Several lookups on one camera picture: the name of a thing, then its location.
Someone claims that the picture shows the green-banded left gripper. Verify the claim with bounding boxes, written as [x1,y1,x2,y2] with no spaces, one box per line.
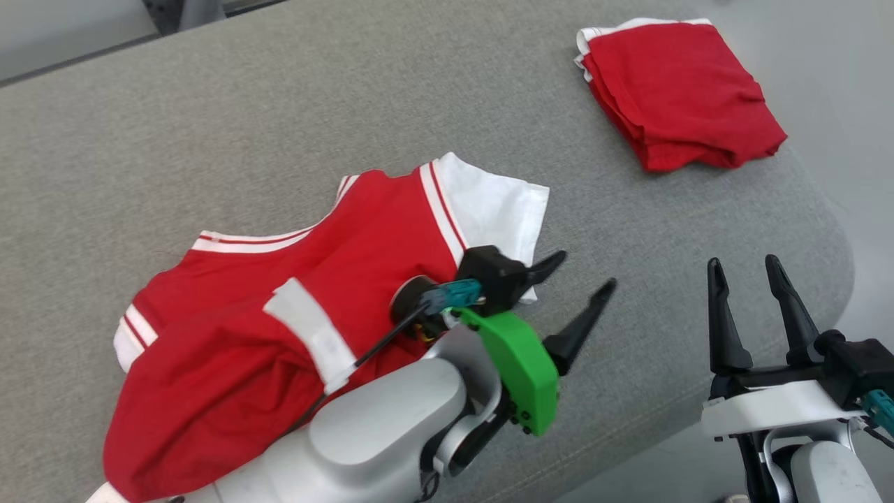
[457,250,618,437]

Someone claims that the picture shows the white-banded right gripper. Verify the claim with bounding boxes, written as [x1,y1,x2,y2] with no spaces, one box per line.
[701,254,867,441]

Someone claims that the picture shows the red white-striped basketball shorts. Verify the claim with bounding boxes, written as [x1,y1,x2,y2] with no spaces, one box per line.
[575,17,789,173]

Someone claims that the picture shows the red white basketball jersey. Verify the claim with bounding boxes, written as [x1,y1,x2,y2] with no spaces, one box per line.
[103,152,550,503]

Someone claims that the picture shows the grey fabric sofa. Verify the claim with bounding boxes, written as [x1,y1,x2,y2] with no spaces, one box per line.
[0,0,856,503]

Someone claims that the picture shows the teal left cable connector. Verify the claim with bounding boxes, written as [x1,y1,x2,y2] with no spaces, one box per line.
[419,278,484,315]

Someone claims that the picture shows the teal cable connector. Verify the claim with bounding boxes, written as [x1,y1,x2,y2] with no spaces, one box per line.
[860,390,894,434]
[419,278,484,315]

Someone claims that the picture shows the teal right cable connector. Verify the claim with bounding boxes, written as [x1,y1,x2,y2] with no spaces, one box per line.
[860,390,894,434]

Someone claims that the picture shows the long white cable label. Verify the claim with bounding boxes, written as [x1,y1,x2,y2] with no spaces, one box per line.
[263,277,358,393]

